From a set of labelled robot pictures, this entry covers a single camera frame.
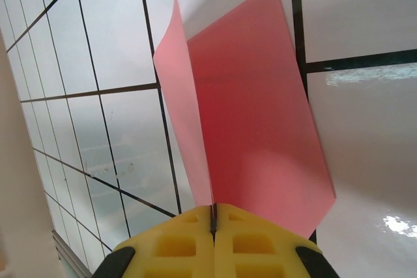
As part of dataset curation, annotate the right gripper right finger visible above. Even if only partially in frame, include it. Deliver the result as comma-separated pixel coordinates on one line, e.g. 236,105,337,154
214,202,339,278

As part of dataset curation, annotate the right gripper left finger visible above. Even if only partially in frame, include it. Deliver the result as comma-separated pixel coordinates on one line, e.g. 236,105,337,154
94,204,216,278

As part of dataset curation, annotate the pink cloth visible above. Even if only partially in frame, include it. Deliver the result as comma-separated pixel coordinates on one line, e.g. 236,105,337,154
152,0,337,240

